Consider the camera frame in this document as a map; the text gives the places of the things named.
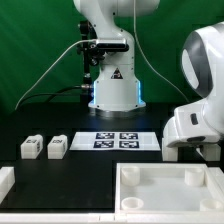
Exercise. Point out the white square table top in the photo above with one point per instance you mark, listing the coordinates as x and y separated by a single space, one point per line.
166 188

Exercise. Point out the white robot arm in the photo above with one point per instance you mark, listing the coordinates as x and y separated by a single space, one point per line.
118 90

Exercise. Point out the white sheet with markers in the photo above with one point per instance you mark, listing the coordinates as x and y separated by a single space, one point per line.
131 141

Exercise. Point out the white left obstacle block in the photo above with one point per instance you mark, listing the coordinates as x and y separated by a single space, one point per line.
7 180

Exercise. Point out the black camera stand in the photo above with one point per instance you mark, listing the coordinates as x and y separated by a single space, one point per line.
92 56

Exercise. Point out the white front rail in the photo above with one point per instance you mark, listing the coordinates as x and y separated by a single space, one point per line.
212 218

